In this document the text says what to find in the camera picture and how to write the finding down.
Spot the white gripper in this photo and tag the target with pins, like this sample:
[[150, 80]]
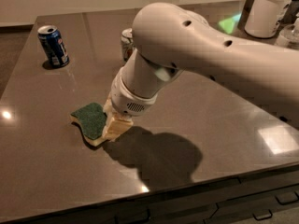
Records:
[[127, 100]]

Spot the green and yellow sponge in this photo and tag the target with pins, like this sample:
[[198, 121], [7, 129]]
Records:
[[91, 119]]

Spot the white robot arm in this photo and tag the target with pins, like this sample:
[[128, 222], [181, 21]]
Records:
[[169, 40]]

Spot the white green soda can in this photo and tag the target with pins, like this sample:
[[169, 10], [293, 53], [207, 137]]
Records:
[[127, 44]]

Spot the blue pepsi can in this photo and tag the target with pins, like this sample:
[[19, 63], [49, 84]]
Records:
[[53, 45]]

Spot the white plastic jar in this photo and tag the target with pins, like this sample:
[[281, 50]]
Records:
[[265, 16]]

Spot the clear glass object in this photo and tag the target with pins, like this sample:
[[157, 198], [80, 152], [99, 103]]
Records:
[[289, 36]]

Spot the black drawer handle lower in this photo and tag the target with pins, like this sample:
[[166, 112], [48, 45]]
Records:
[[262, 215]]

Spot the black drawer handle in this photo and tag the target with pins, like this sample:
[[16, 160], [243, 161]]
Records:
[[287, 198], [262, 215]]

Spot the black drawer handle right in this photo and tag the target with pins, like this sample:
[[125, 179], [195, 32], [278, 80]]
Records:
[[287, 198]]

